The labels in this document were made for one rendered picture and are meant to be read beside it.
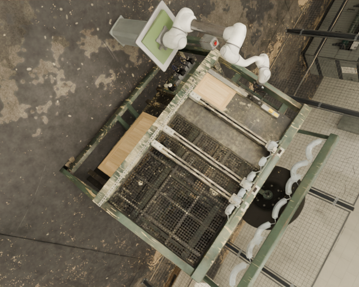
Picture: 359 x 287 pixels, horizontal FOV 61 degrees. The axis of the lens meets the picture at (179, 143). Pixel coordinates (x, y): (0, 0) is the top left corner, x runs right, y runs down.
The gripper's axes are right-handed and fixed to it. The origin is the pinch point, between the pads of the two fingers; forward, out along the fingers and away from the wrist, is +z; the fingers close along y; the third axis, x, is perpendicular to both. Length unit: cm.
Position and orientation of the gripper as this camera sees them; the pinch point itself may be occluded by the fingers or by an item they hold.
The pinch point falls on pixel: (255, 90)
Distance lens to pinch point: 351.1
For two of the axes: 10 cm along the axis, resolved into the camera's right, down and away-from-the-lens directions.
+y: -8.1, -5.7, 1.2
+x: -5.9, 7.8, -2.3
